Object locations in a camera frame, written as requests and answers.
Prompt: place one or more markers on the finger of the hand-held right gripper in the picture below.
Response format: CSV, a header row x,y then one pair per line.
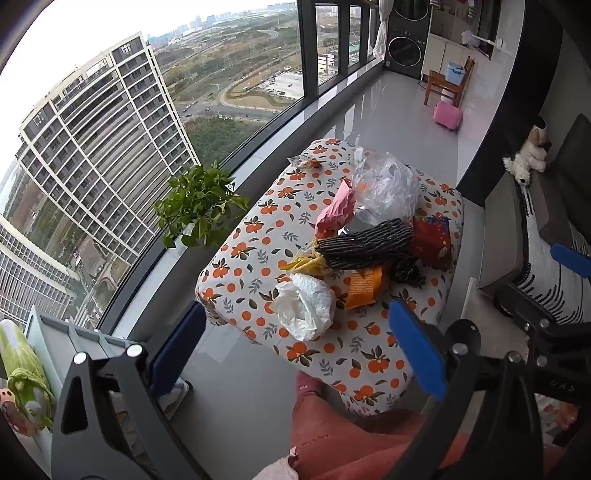
x,y
526,302
571,259

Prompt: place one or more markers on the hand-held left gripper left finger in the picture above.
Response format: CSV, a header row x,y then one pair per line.
x,y
178,346

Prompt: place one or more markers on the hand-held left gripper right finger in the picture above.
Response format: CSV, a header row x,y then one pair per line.
x,y
418,350

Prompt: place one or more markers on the small black wrapper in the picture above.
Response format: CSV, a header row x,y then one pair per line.
x,y
406,272

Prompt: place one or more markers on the orange snack packet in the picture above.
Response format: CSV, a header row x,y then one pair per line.
x,y
362,286

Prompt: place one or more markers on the red wrapper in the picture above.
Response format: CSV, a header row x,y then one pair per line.
x,y
431,240

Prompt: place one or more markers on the yellow snack packet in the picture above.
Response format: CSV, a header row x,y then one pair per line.
x,y
304,264

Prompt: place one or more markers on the pink wrapper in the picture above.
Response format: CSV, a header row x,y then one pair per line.
x,y
334,212

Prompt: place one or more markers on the clear plastic bag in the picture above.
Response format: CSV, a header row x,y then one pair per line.
x,y
385,189

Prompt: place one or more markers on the white black-striped blanket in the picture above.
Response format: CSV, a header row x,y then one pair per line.
x,y
535,272

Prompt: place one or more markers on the white floral cloth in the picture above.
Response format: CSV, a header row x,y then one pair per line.
x,y
554,410

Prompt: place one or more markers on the grey sofa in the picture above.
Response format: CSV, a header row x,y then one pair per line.
x,y
568,161

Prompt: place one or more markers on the white plush dog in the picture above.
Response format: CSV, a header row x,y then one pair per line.
x,y
524,161

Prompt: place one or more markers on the person's leg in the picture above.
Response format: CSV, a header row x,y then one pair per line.
x,y
351,438

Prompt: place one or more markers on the grey shelf cart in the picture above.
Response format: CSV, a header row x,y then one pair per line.
x,y
55,330

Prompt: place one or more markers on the table with orange-print cloth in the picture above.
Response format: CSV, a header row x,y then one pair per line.
x,y
258,240

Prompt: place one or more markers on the green potted plant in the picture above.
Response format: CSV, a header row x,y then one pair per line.
x,y
198,198

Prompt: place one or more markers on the green plush toy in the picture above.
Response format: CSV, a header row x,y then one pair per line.
x,y
23,369

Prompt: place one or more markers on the pink stool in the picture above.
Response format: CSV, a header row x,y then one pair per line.
x,y
448,114

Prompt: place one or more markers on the wooden chair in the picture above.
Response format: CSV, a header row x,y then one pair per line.
x,y
445,86

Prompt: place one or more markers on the blue plastic box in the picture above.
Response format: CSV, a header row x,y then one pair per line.
x,y
455,74

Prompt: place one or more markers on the high-rise apartment building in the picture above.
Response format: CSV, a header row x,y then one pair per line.
x,y
106,138

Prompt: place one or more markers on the white cabinet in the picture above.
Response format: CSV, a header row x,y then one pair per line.
x,y
436,50

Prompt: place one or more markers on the black washing machine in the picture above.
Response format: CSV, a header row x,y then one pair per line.
x,y
404,46

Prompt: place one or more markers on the white curtain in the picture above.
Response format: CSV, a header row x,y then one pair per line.
x,y
382,37

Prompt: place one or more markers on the black dryer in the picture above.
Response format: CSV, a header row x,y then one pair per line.
x,y
411,9

